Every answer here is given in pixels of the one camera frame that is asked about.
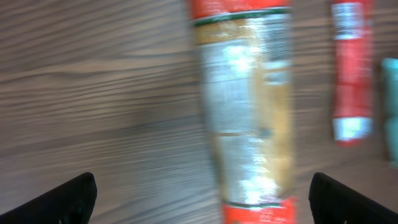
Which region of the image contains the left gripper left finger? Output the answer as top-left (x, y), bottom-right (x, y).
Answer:
top-left (1, 172), bottom-right (97, 224)

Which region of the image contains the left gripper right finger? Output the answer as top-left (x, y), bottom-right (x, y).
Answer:
top-left (308, 172), bottom-right (397, 224)

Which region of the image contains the teal wet wipes pack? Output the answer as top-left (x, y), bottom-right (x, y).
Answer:
top-left (382, 57), bottom-right (397, 168)

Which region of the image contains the brown biscuit packet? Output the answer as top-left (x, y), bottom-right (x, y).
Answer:
top-left (188, 0), bottom-right (295, 224)

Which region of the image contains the red snack packet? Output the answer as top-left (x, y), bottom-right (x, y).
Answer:
top-left (331, 0), bottom-right (373, 146)

